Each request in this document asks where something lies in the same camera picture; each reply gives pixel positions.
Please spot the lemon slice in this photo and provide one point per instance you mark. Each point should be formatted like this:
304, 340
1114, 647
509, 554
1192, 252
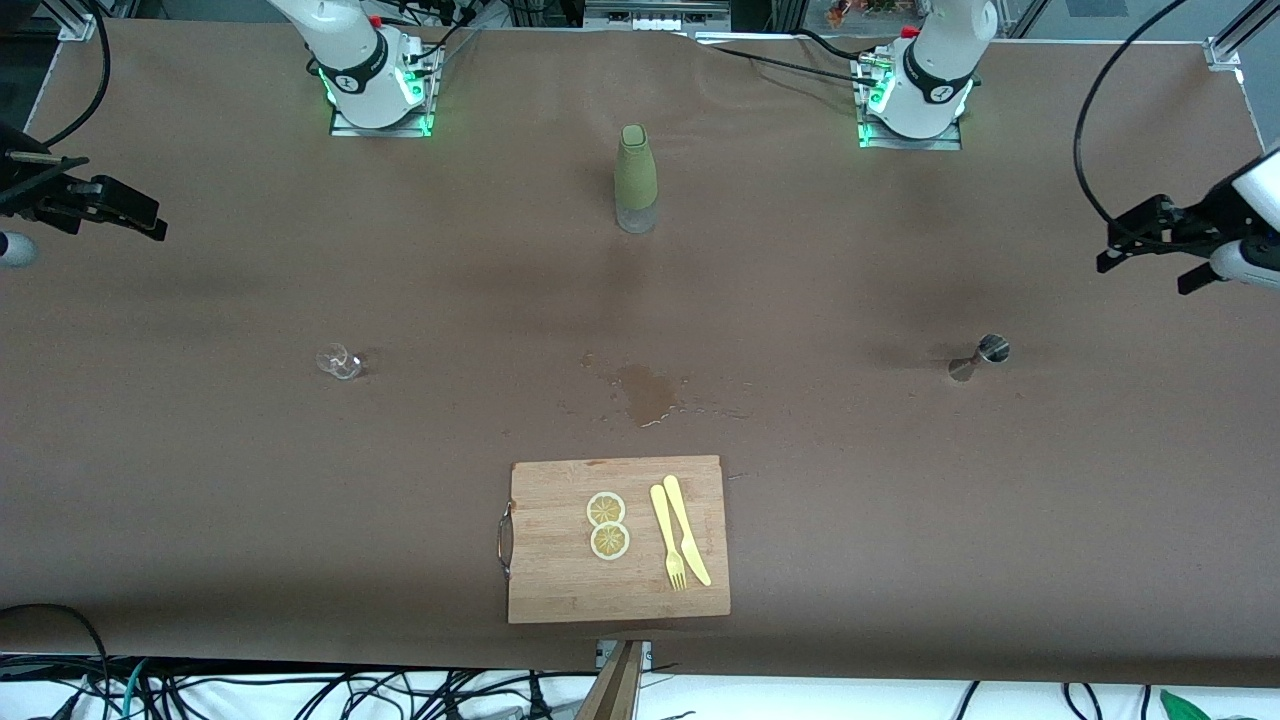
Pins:
610, 541
606, 509

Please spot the green sleeved glass bottle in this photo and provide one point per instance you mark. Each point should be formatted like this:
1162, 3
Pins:
636, 170

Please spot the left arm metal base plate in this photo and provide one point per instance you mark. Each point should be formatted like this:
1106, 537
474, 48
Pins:
945, 143

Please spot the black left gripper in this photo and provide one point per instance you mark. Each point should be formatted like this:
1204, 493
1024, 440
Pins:
1187, 224

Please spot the wooden camera stand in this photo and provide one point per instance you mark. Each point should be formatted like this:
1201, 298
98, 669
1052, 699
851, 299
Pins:
615, 690

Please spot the wooden cutting board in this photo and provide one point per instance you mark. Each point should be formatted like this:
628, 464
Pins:
560, 580

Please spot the small clear glass cup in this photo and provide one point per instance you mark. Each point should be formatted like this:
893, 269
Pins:
340, 361

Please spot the yellow plastic fork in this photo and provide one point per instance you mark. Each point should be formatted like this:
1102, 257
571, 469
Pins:
664, 525

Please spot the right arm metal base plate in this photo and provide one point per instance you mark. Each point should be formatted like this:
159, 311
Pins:
400, 130

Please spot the yellow plastic knife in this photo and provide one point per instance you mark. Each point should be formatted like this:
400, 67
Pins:
685, 525

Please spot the aluminium frame post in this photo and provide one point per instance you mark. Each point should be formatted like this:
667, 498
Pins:
75, 22
1225, 50

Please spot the green plastic object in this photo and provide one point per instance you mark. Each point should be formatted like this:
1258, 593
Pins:
1185, 708

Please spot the steel double jigger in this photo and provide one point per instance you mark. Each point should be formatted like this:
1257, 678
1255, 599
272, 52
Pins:
980, 357

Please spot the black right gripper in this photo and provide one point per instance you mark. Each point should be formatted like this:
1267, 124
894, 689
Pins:
22, 192

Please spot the metal stand bracket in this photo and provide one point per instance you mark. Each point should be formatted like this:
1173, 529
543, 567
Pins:
604, 652

